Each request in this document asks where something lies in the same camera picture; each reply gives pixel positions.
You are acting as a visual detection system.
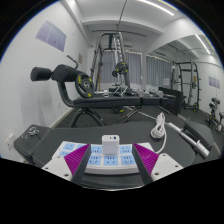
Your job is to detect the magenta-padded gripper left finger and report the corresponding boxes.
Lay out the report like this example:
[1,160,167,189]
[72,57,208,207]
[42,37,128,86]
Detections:
[41,143,93,186]

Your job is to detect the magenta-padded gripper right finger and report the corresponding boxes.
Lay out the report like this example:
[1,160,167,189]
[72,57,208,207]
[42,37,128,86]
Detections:
[131,143,184,185]

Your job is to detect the white charger block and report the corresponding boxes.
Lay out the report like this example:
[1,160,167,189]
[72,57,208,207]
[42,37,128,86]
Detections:
[101,134,121,157]

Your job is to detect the white power strip, blue sockets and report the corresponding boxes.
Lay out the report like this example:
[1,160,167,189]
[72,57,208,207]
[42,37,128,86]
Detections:
[51,140,155,176]

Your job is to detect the black bench seat pad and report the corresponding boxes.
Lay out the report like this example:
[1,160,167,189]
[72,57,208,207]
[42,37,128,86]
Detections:
[183,119,216,153]

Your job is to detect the black box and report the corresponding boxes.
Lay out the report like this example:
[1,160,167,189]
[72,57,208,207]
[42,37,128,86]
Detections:
[158,87,184,116]

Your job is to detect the black bench with roller pads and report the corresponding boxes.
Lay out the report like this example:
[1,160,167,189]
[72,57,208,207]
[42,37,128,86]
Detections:
[30,54,183,129]

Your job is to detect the black yellow weight plate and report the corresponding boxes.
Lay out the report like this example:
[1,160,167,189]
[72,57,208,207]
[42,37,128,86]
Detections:
[74,73,95,99]
[111,61,129,78]

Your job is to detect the black dumbbell stand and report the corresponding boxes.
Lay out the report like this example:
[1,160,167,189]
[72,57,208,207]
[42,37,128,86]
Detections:
[205,97,224,133]

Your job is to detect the black squat rack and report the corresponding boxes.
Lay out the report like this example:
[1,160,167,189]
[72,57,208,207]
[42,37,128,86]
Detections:
[171,59,201,113]

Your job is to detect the grey window curtain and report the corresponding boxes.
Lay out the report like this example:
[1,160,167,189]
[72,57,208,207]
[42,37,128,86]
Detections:
[145,54,173,88]
[99,49,143,85]

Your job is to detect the small purple wall poster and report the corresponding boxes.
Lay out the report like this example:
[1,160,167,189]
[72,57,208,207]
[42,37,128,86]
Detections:
[208,75,221,89]

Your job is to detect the grey cable weight machine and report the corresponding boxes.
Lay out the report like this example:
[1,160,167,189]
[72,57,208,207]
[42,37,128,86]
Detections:
[89,32,132,94]

